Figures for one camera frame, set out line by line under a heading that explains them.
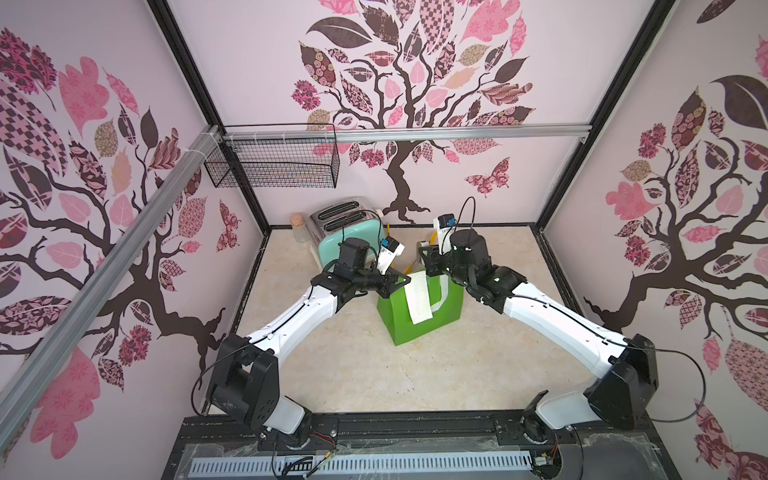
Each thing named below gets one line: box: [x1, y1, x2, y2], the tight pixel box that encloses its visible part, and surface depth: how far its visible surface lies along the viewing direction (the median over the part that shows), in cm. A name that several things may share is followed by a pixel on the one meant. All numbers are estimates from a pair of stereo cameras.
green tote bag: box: [377, 274, 465, 346], surface depth 83 cm
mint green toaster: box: [307, 198, 384, 271], surface depth 100 cm
